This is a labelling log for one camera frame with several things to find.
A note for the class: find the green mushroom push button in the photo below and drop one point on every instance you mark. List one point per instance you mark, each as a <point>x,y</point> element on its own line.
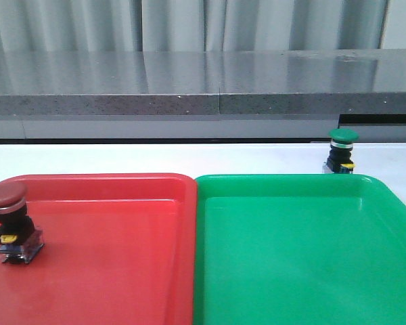
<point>341,146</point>

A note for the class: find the red mushroom push button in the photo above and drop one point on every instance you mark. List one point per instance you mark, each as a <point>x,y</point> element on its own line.
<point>20,239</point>

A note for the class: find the grey stone counter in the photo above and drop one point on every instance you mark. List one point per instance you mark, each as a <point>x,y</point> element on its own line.
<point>245,96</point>

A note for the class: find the green plastic tray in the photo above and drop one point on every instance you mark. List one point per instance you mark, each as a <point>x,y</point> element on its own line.
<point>299,249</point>

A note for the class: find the red plastic tray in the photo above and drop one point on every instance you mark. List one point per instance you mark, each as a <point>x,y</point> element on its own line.
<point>119,249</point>

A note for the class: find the white pleated curtain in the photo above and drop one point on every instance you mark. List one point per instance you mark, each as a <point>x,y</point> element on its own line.
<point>195,26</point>

